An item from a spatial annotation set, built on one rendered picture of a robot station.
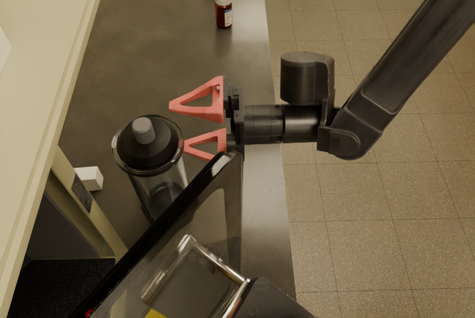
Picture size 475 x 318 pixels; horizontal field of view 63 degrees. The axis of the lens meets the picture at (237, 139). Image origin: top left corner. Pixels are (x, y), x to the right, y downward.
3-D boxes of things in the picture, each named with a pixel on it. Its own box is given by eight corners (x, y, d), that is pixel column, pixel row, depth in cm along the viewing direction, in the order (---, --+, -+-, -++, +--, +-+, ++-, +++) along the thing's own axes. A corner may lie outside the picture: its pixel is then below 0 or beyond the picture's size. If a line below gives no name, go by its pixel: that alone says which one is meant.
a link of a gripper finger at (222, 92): (167, 75, 52) (237, 73, 52) (176, 109, 58) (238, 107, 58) (164, 115, 48) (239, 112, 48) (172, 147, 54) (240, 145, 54)
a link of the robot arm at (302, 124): (325, 148, 55) (317, 131, 60) (329, 103, 52) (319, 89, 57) (276, 150, 55) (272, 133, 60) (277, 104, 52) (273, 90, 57)
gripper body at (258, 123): (228, 84, 54) (282, 83, 54) (231, 128, 62) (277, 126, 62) (230, 121, 50) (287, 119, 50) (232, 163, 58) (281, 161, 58)
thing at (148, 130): (112, 172, 58) (100, 148, 52) (128, 124, 63) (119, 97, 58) (172, 178, 57) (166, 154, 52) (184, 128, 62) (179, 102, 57)
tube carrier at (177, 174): (133, 227, 73) (101, 169, 56) (148, 177, 79) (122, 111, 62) (190, 233, 72) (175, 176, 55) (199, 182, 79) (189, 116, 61)
